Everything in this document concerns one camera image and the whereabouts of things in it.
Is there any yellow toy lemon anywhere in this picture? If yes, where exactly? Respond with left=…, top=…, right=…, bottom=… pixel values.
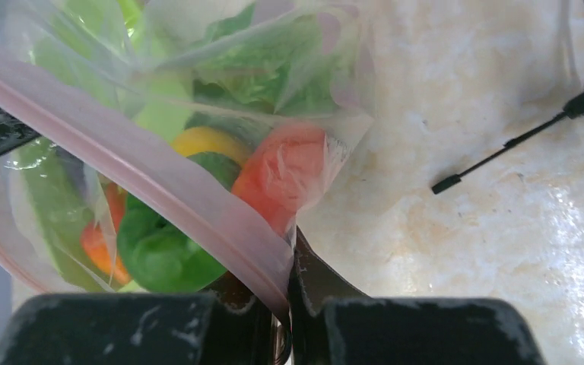
left=171, top=126, right=252, bottom=167

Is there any orange toy carrot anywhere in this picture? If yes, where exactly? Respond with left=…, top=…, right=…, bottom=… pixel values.
left=80, top=125, right=326, bottom=291

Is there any clear zip top bag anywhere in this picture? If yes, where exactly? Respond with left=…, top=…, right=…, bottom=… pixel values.
left=0, top=1, right=375, bottom=319

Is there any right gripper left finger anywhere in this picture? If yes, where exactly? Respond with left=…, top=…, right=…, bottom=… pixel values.
left=201, top=273, right=276, bottom=364

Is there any green toy pepper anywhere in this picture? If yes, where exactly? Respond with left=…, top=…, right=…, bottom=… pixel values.
left=116, top=194, right=227, bottom=293

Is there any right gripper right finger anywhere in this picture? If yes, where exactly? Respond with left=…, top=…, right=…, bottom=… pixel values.
left=288, top=227, right=366, bottom=364

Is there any green toy lettuce leaf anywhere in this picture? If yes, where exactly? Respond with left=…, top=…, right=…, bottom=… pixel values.
left=11, top=1, right=362, bottom=128

